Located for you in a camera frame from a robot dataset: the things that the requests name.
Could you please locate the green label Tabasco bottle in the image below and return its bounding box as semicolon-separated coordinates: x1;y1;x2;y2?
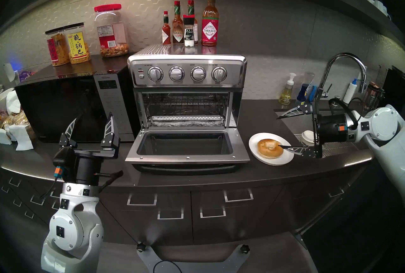
187;0;198;45

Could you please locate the white paper coffee cup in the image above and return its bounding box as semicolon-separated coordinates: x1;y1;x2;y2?
301;130;318;146

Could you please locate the large orange Tabasco bottle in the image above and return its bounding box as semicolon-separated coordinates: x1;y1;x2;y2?
201;0;219;47

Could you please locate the copper french press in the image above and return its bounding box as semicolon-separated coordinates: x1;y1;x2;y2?
363;82;385;111

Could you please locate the black floor cable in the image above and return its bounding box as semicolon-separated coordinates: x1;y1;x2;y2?
153;260;184;273

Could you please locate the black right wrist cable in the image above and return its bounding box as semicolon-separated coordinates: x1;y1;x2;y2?
328;98;359;130

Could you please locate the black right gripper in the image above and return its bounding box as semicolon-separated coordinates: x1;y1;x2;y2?
277;103;348;159

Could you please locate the stainless steel toaster oven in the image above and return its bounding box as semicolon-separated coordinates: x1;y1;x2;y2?
128;43;248;137

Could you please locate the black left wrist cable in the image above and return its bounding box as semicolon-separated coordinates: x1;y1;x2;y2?
95;170;124;194

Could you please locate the black cap salt grinder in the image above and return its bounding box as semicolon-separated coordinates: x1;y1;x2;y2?
184;15;196;47

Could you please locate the bagged bread loaf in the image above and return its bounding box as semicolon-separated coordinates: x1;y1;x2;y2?
0;110;37;138

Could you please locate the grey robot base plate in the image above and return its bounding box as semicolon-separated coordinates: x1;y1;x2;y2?
137;242;250;273

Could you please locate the purple snack bag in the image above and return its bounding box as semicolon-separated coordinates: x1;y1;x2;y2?
17;70;35;83

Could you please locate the golden brown bagel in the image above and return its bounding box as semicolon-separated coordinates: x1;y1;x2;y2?
257;139;284;159

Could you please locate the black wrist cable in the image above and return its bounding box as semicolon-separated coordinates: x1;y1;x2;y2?
95;170;124;194
328;98;359;130

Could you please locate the white bowl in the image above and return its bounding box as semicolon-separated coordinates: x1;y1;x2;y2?
0;87;15;108

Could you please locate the silver oven knob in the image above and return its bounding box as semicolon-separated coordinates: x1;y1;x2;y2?
169;66;185;82
190;66;207;82
211;66;227;82
147;66;164;83

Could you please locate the glass toaster oven door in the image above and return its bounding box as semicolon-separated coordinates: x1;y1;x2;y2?
125;128;251;176

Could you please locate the black microwave oven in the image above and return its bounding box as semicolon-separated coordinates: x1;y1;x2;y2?
14;54;140;143

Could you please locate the snack jar yellow label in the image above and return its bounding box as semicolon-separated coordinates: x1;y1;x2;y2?
64;23;91;64

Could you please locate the white bottle blue cap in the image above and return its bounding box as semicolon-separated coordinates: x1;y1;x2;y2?
343;79;358;104

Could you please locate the white round plate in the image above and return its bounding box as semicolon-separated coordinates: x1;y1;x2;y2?
248;132;295;167

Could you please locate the small red Tabasco bottle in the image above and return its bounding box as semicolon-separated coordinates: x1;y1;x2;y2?
162;11;171;46

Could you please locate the snack jar red label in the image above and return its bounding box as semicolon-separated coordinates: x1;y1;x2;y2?
45;29;71;67

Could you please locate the stainless steel sink basin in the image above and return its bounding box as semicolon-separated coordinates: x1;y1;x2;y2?
274;108;386;159

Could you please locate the yellow soap pump dispenser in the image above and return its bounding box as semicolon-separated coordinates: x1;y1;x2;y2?
278;73;297;105

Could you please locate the dark blue dish bottle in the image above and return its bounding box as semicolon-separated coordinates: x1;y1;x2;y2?
297;83;310;104

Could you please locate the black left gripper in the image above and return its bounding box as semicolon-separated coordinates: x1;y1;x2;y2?
59;112;121;185

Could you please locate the wire sink rack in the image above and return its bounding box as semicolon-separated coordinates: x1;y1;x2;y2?
294;133;358;159

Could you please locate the foil lined oven tray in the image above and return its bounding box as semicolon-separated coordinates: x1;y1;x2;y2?
151;120;226;128

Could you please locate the medium red Tabasco bottle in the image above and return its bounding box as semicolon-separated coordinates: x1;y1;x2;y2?
172;1;184;45

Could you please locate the dark base cabinet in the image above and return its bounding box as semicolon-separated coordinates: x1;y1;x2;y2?
0;165;371;246

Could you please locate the crumpled white tissue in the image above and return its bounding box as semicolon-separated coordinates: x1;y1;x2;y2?
6;90;22;115

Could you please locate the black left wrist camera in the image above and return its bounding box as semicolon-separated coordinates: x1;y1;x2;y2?
52;148;76;178

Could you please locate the wire oven rack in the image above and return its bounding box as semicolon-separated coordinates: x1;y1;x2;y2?
149;100;227;121

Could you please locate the chrome gooseneck faucet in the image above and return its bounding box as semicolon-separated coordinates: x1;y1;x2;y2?
312;53;368;106

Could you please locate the clear jar red lid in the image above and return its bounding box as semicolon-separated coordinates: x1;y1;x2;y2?
94;4;129;58

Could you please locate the black coffee machine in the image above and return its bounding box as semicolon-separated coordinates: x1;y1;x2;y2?
381;66;405;108

